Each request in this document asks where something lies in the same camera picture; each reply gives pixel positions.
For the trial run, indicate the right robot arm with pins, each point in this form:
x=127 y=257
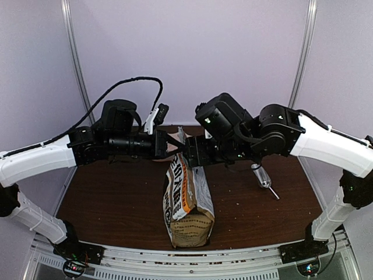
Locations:
x=232 y=134

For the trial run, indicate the pink double pet bowl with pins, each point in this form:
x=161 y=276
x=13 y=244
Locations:
x=178 y=138

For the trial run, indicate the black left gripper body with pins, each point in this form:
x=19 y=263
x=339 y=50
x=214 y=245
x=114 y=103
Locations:
x=159 y=135

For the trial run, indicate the left rear aluminium post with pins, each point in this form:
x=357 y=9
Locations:
x=77 y=68

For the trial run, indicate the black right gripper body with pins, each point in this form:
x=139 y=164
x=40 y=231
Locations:
x=203 y=157

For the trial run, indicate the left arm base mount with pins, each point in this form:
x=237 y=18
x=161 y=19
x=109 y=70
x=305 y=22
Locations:
x=77 y=255

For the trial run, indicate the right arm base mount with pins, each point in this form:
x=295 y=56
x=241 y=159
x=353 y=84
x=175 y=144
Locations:
x=305 y=254

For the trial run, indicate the front aluminium frame rail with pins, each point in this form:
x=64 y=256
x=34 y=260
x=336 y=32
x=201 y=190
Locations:
x=246 y=263

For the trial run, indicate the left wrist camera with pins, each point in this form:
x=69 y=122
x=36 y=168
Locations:
x=155 y=118

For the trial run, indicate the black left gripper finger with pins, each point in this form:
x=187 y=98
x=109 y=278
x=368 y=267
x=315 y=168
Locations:
x=173 y=150
x=173 y=141

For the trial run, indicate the dog food bag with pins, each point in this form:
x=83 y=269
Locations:
x=188 y=210

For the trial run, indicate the right rear aluminium post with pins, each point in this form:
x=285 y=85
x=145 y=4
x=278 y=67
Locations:
x=305 y=49

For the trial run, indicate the aluminium post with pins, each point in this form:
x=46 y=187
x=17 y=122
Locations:
x=77 y=68
x=305 y=49

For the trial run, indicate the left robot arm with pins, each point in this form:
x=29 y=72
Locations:
x=111 y=135

